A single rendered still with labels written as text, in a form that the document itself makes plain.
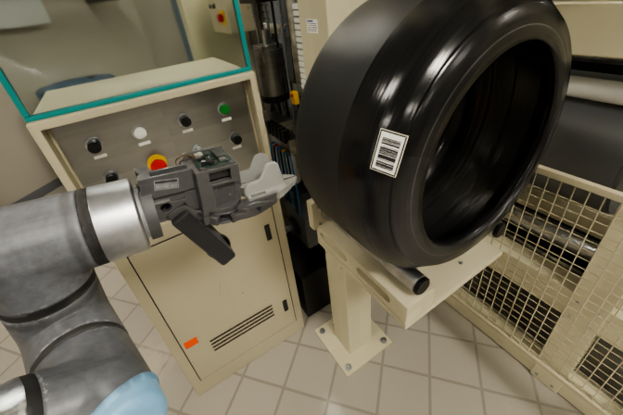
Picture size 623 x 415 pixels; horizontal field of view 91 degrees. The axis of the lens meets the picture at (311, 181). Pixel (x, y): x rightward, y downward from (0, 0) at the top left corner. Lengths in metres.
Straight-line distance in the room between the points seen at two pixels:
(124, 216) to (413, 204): 0.39
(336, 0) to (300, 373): 1.45
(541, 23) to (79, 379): 0.71
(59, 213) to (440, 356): 1.56
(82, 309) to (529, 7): 0.70
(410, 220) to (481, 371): 1.25
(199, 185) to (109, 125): 0.60
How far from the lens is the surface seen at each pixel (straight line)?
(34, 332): 0.46
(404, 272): 0.73
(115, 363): 0.38
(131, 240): 0.39
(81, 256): 0.40
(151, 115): 0.96
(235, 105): 1.01
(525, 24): 0.59
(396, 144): 0.43
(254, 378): 1.67
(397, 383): 1.61
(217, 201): 0.42
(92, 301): 0.46
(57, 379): 0.37
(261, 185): 0.43
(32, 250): 0.40
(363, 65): 0.50
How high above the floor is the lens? 1.46
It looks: 32 degrees down
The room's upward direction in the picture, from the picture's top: 7 degrees counter-clockwise
